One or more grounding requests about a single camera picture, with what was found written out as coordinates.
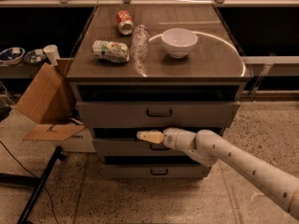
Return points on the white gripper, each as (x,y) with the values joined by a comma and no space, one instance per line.
(171,138)

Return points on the grey drawer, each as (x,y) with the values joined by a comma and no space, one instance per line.
(131,147)
(157,115)
(155,171)

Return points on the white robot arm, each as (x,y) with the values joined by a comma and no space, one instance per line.
(206,147)

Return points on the grey top drawer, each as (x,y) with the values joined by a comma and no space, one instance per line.
(157,115)

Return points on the grey bottom drawer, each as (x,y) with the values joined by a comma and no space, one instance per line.
(155,171)

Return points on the grey drawer cabinet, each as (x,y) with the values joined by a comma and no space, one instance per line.
(212,72)

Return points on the open cardboard box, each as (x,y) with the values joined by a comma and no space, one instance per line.
(49,102)

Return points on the crushed green white can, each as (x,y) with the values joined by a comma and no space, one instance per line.
(115,52)

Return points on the clear plastic bottle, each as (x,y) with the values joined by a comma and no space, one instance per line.
(140,43)

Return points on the red soda can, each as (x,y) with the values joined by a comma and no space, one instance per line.
(124,22)

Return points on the white paper cup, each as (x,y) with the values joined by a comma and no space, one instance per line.
(52,53)

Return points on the blue bowl with card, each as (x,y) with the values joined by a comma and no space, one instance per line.
(36,56)

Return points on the black stand leg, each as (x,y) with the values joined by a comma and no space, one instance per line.
(38,183)

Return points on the blue white bowl left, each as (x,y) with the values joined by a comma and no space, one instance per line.
(12,56)

